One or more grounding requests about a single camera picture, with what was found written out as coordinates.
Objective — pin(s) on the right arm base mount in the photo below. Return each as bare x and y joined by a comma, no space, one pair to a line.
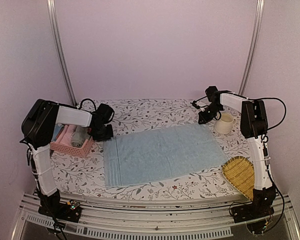
242,212

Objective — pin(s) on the aluminium front frame rail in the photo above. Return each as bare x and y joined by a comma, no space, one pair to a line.
194,219

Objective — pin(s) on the left aluminium post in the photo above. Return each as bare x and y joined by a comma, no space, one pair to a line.
52,13

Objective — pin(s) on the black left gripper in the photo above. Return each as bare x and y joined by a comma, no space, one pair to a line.
110,135

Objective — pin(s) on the right aluminium post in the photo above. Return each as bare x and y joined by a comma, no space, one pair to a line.
258,17

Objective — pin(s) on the rolled blue patterned towel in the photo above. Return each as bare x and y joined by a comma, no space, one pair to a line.
58,128

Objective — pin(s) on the pink plastic basket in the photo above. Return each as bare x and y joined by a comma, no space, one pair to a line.
73,151

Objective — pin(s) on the green towel with panda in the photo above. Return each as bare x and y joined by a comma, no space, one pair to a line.
79,136

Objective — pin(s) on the rolled pink towel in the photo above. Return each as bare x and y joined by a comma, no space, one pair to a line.
67,134

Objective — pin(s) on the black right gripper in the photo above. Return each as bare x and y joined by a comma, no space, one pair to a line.
201,116

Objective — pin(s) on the woven bamboo tray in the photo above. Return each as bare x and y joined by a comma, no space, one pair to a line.
239,172

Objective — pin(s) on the aluminium post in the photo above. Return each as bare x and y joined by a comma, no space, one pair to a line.
258,17
52,13

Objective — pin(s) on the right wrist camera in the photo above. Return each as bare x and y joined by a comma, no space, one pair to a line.
195,104

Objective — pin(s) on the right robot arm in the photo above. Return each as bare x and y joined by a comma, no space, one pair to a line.
254,128

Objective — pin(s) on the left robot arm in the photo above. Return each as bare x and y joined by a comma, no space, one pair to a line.
38,128

